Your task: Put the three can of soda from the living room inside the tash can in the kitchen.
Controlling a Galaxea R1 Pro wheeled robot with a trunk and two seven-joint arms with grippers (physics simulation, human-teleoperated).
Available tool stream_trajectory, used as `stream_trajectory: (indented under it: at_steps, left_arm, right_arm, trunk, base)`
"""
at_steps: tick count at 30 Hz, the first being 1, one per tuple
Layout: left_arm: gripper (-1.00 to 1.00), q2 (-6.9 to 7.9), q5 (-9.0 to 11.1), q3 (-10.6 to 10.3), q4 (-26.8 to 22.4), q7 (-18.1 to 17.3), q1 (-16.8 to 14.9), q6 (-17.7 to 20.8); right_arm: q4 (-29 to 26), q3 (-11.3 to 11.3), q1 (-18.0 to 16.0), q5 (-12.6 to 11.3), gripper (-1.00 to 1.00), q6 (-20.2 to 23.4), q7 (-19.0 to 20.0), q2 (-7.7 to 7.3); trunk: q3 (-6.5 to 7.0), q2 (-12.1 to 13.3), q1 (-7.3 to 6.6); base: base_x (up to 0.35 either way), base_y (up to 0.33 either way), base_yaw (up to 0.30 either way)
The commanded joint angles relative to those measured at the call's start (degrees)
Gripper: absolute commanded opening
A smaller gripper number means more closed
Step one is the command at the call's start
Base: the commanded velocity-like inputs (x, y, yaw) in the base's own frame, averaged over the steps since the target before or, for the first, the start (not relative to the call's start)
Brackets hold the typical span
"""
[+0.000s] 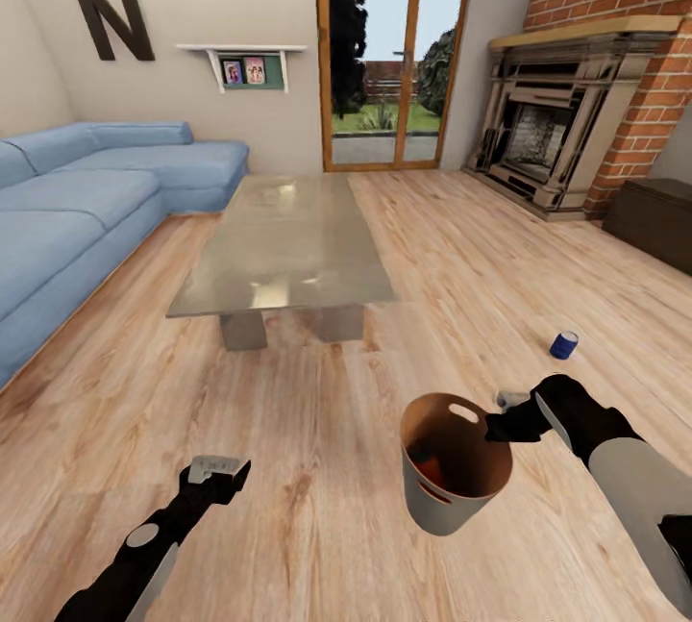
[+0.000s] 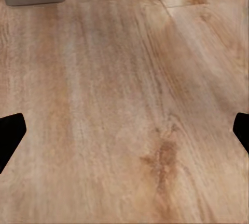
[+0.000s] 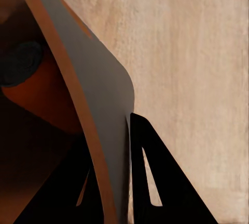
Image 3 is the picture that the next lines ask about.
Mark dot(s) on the can of soda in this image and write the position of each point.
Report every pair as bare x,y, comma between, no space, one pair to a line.
30,77

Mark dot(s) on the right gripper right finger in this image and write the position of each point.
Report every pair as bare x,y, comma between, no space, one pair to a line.
181,204

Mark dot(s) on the trash can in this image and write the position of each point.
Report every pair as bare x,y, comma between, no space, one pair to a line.
102,92

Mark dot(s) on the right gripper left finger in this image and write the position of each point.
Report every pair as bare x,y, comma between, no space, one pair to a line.
55,202

